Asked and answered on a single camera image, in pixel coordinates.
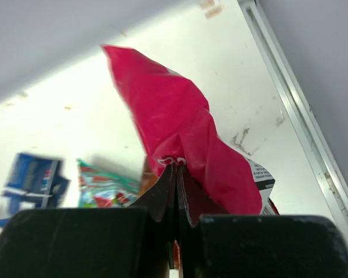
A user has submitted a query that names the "blue snack packet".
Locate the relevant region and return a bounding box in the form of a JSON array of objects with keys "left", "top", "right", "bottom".
[{"left": 0, "top": 153, "right": 70, "bottom": 228}]

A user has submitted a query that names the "pink snack bag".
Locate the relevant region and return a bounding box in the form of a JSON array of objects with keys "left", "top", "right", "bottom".
[{"left": 103, "top": 45, "right": 278, "bottom": 215}]

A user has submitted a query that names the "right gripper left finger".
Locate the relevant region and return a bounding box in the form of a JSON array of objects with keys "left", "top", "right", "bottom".
[{"left": 0, "top": 163, "right": 176, "bottom": 278}]

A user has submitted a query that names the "green Fox's candy bag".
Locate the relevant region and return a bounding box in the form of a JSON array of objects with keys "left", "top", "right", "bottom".
[{"left": 77, "top": 159, "right": 140, "bottom": 208}]

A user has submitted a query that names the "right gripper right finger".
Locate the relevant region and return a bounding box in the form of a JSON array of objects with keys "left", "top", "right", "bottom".
[{"left": 176, "top": 164, "right": 348, "bottom": 278}]

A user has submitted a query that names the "orange Doritos chip bag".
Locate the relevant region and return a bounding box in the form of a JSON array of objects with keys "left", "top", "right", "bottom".
[{"left": 137, "top": 160, "right": 180, "bottom": 269}]

